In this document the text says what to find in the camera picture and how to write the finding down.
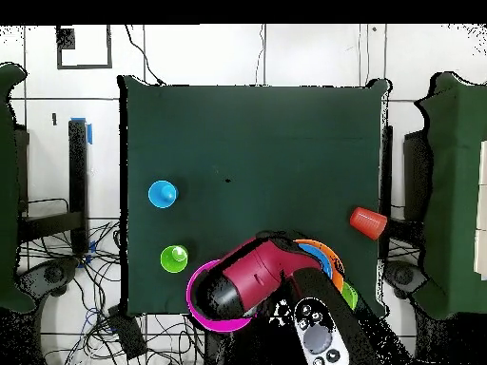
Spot light blue cup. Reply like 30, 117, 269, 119
146, 179, 180, 210

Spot light blue bowl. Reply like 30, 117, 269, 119
296, 242, 335, 281

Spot large orange bowl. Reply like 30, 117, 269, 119
292, 238, 346, 294

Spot red-orange cup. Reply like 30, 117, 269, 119
348, 206, 389, 241

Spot large pink bowl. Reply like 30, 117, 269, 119
185, 259, 255, 335

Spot small green bowl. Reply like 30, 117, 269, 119
340, 280, 360, 312

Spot dark green tablecloth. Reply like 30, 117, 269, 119
118, 74, 391, 318

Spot green cup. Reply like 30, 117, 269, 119
160, 244, 189, 275

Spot black upright bar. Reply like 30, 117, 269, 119
380, 124, 394, 260

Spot black power strip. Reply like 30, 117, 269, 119
107, 303, 148, 360

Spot black stand base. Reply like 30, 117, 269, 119
383, 259, 429, 299
18, 256, 81, 299

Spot green covered side table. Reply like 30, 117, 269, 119
412, 71, 487, 320
0, 62, 37, 315

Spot white boxes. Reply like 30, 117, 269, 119
473, 140, 487, 282

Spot floor cable tangle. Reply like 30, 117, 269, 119
18, 220, 206, 365

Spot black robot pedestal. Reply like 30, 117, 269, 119
203, 322, 233, 365

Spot black L-shaped frame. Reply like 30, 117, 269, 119
16, 119, 89, 255

